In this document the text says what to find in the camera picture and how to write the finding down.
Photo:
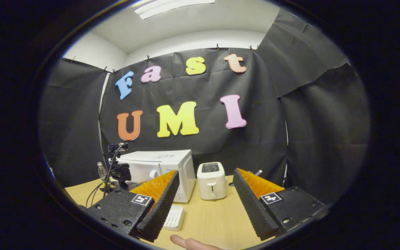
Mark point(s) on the ceiling light panel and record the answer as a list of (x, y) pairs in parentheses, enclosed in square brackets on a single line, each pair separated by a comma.
[(172, 6)]

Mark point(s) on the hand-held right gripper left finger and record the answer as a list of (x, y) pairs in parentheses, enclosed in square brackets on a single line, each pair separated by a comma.
[(161, 206)]

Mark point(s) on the white ribbed tray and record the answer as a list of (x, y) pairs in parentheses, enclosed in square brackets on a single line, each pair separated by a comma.
[(174, 217)]

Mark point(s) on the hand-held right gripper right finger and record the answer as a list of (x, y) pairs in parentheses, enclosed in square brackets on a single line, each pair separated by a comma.
[(252, 206)]

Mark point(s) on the white microwave oven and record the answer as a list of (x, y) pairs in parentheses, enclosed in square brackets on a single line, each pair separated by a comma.
[(144, 161)]

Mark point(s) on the clear plastic bottle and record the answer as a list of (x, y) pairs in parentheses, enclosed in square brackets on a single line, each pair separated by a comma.
[(101, 171)]

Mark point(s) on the white toaster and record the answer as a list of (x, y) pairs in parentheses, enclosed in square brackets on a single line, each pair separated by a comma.
[(212, 180)]

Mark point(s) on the grey utensil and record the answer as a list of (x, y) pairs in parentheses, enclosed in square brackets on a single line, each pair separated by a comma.
[(258, 172)]

